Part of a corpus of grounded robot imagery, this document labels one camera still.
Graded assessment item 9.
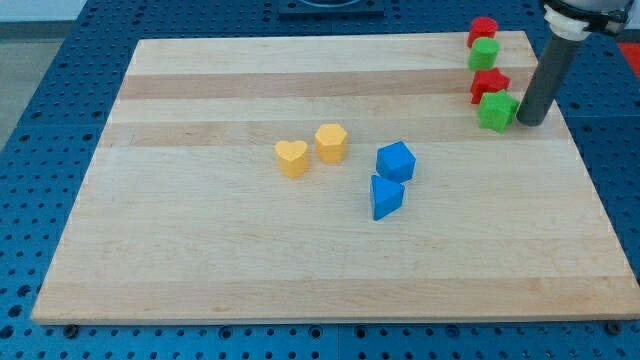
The green star block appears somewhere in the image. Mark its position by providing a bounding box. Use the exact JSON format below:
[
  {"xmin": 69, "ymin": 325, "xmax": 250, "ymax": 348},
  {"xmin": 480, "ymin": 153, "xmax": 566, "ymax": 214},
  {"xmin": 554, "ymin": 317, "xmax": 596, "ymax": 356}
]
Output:
[{"xmin": 477, "ymin": 90, "xmax": 520, "ymax": 133}]

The yellow hexagon block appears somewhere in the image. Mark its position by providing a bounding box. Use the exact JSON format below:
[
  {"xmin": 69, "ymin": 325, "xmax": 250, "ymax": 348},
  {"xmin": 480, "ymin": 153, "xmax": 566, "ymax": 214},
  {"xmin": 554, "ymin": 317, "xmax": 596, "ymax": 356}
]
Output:
[{"xmin": 314, "ymin": 123, "xmax": 349, "ymax": 164}]

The blue triangle block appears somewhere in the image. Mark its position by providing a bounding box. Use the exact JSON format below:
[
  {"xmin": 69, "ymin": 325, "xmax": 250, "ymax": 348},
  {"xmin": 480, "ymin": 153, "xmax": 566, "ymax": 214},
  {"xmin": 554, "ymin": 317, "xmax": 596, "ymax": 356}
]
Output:
[{"xmin": 370, "ymin": 175, "xmax": 405, "ymax": 221}]

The yellow heart block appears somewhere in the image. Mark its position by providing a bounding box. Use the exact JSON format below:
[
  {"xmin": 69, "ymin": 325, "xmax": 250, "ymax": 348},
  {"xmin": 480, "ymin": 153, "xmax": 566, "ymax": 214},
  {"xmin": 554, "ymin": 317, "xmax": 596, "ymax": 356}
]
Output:
[{"xmin": 274, "ymin": 140, "xmax": 310, "ymax": 178}]

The wooden board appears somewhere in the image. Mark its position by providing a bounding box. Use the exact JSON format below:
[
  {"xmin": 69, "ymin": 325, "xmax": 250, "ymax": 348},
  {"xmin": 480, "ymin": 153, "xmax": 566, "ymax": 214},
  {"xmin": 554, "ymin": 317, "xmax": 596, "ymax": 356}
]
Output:
[{"xmin": 32, "ymin": 32, "xmax": 639, "ymax": 325}]

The green cylinder block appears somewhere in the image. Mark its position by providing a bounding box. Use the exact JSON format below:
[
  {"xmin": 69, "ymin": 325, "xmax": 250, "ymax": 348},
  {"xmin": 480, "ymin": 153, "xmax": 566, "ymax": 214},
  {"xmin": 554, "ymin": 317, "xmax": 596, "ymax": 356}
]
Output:
[{"xmin": 468, "ymin": 37, "xmax": 500, "ymax": 71}]

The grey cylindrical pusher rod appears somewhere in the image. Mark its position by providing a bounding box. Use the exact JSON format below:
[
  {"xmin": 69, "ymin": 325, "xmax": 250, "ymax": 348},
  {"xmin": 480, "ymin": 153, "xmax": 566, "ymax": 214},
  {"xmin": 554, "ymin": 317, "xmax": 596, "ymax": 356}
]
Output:
[{"xmin": 516, "ymin": 33, "xmax": 584, "ymax": 126}]

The red star block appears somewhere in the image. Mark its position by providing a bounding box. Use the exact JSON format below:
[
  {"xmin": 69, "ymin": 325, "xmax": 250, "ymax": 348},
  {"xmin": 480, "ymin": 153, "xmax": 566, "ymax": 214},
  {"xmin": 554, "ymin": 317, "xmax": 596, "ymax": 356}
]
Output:
[{"xmin": 470, "ymin": 68, "xmax": 511, "ymax": 104}]

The blue cube block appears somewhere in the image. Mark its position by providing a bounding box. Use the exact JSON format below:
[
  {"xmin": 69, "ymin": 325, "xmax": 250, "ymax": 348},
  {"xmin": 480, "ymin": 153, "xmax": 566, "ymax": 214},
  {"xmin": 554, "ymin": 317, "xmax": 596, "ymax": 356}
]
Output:
[{"xmin": 376, "ymin": 141, "xmax": 416, "ymax": 183}]

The red cylinder block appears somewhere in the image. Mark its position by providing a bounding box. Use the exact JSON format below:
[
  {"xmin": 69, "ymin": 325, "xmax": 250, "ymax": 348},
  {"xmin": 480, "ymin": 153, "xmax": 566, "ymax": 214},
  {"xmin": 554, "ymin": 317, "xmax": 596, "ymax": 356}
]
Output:
[{"xmin": 466, "ymin": 16, "xmax": 499, "ymax": 48}]

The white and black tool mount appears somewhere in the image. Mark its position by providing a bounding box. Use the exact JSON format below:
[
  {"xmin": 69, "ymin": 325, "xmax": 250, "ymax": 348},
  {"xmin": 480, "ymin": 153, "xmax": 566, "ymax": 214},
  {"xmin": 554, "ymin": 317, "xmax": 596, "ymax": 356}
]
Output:
[{"xmin": 542, "ymin": 0, "xmax": 634, "ymax": 41}]

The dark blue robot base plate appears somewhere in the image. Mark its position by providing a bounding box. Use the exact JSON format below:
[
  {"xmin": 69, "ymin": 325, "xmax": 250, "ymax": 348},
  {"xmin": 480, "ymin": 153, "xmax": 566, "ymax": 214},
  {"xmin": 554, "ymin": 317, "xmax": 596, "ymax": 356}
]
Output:
[{"xmin": 275, "ymin": 0, "xmax": 385, "ymax": 19}]

